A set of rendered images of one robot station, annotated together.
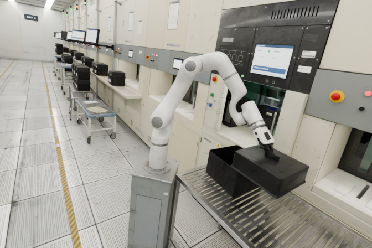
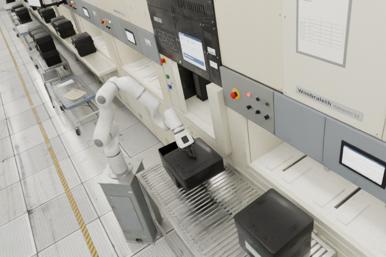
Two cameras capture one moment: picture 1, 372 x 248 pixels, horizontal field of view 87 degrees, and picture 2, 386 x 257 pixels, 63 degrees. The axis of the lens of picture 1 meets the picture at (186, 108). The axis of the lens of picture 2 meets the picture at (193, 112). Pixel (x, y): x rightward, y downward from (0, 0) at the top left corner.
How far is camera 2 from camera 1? 1.33 m
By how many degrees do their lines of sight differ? 21
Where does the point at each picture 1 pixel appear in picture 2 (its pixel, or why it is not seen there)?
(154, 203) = (125, 199)
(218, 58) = (123, 85)
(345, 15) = (220, 18)
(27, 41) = not seen: outside the picture
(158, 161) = (116, 168)
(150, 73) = (114, 40)
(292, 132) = (220, 123)
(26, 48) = not seen: outside the picture
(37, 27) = not seen: outside the picture
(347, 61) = (234, 62)
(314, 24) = (206, 22)
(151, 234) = (135, 221)
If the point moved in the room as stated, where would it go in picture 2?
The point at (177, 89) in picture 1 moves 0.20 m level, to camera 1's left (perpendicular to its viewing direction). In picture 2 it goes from (103, 113) to (76, 116)
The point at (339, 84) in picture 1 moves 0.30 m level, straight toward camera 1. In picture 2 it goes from (234, 83) to (200, 109)
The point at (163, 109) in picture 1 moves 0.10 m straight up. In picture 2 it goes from (99, 132) to (94, 120)
